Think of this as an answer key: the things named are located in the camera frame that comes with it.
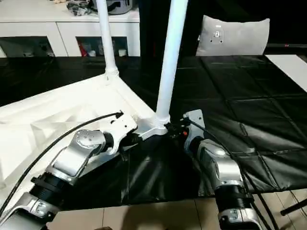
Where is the white plastic table top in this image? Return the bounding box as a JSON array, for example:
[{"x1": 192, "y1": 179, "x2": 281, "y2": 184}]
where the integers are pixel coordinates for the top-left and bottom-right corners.
[{"x1": 0, "y1": 71, "x2": 170, "y2": 190}]

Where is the white plastic table leg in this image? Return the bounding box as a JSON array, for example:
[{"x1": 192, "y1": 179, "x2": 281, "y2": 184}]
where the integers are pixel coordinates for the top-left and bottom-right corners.
[
  {"x1": 96, "y1": 0, "x2": 120, "y2": 86},
  {"x1": 154, "y1": 0, "x2": 190, "y2": 130}
]

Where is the black work mat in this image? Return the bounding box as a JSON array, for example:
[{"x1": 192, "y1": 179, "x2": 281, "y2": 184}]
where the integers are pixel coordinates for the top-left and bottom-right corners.
[{"x1": 0, "y1": 55, "x2": 307, "y2": 206}]

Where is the black tall furniture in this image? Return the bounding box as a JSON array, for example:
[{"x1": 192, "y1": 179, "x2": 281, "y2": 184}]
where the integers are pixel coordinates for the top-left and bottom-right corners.
[{"x1": 138, "y1": 0, "x2": 307, "y2": 58}]

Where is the grey printed cushion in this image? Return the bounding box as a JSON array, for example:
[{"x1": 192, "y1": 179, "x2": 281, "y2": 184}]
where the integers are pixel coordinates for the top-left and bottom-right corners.
[{"x1": 195, "y1": 14, "x2": 271, "y2": 58}]

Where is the white flat sheet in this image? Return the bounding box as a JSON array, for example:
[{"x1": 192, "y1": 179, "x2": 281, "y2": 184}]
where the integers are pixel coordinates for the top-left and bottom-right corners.
[{"x1": 264, "y1": 54, "x2": 307, "y2": 93}]

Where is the white glass-door cabinet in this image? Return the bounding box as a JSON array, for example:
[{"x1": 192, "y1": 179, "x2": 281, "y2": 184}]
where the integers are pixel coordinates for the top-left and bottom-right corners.
[{"x1": 0, "y1": 0, "x2": 142, "y2": 58}]

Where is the black work table leg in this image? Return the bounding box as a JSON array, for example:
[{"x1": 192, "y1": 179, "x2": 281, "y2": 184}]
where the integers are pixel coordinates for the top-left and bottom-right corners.
[{"x1": 280, "y1": 198, "x2": 307, "y2": 216}]

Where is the dark crumpled cloth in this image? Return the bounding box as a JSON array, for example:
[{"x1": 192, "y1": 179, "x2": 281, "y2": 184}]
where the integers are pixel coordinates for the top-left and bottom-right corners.
[{"x1": 66, "y1": 0, "x2": 97, "y2": 17}]

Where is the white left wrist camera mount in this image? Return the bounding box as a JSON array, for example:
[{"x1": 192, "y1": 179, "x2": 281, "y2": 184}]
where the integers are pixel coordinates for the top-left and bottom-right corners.
[{"x1": 108, "y1": 113, "x2": 139, "y2": 156}]

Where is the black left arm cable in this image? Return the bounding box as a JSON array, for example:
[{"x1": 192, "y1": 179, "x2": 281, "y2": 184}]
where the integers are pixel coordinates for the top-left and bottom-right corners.
[{"x1": 0, "y1": 109, "x2": 125, "y2": 212}]

